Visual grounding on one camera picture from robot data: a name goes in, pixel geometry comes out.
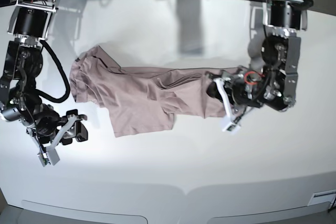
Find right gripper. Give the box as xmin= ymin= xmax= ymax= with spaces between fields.
xmin=5 ymin=100 xmax=89 ymax=146

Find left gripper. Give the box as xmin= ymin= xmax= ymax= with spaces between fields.
xmin=205 ymin=69 xmax=265 ymax=108

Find pink T-shirt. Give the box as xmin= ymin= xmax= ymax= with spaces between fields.
xmin=69 ymin=46 xmax=225 ymax=137

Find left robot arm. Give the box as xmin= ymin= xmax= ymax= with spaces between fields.
xmin=207 ymin=0 xmax=313 ymax=111

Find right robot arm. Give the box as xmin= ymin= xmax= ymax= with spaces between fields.
xmin=1 ymin=0 xmax=88 ymax=147

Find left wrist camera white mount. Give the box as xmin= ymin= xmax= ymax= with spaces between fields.
xmin=212 ymin=77 xmax=253 ymax=135

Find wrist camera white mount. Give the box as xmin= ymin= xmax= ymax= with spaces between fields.
xmin=26 ymin=116 xmax=75 ymax=167
xmin=212 ymin=77 xmax=253 ymax=135

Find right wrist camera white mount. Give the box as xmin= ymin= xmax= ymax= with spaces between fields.
xmin=26 ymin=116 xmax=75 ymax=167

